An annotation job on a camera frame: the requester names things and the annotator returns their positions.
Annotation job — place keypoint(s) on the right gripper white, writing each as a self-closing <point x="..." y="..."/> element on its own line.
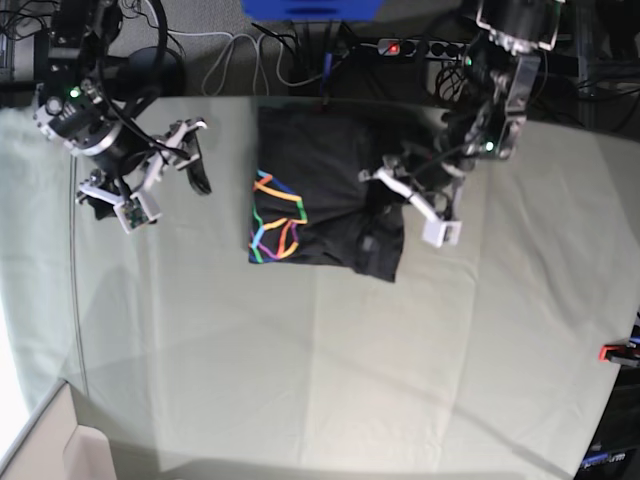
<point x="135" y="206"/>

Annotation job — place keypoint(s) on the beige side table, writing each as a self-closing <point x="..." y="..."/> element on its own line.
<point x="54" y="445"/>

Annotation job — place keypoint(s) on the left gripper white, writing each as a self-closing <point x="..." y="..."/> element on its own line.
<point x="442" y="227"/>

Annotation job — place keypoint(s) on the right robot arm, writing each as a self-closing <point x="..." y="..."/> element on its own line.
<point x="76" y="105"/>

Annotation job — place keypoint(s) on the black round base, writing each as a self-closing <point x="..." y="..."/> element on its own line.
<point x="139" y="70"/>

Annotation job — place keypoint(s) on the black t-shirt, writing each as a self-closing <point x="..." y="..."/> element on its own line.
<point x="316" y="199"/>

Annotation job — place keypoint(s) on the red black clamp right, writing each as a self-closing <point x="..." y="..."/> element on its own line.
<point x="626" y="355"/>

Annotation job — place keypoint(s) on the light green table cloth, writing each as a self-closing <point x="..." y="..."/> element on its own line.
<point x="480" y="361"/>

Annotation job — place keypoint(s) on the blue plastic box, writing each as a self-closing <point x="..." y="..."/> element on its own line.
<point x="321" y="10"/>

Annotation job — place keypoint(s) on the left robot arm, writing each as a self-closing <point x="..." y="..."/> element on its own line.
<point x="499" y="69"/>

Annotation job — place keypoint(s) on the black power strip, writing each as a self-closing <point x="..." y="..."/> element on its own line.
<point x="437" y="50"/>

